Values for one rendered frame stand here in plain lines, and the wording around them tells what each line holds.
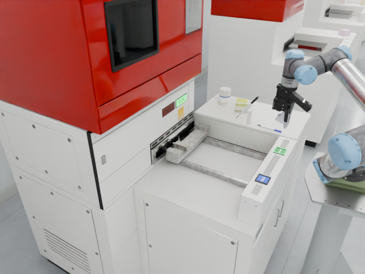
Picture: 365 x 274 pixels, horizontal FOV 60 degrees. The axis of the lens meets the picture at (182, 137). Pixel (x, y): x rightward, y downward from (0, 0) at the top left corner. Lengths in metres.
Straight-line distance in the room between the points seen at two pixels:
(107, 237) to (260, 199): 0.75
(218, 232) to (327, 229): 0.70
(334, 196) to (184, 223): 0.72
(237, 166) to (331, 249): 0.70
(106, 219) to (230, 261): 0.59
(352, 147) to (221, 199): 0.67
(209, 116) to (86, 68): 0.96
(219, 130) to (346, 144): 0.97
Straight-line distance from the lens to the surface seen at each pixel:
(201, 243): 1.57
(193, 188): 1.57
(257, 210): 1.37
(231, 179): 1.61
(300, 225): 2.69
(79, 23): 1.11
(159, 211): 1.59
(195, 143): 1.80
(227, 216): 1.45
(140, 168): 1.62
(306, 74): 1.33
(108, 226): 1.58
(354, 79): 1.29
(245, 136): 1.86
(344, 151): 1.10
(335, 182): 1.74
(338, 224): 1.90
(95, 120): 1.22
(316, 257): 2.11
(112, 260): 1.75
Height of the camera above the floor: 1.84
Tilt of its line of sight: 31 degrees down
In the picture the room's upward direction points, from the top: straight up
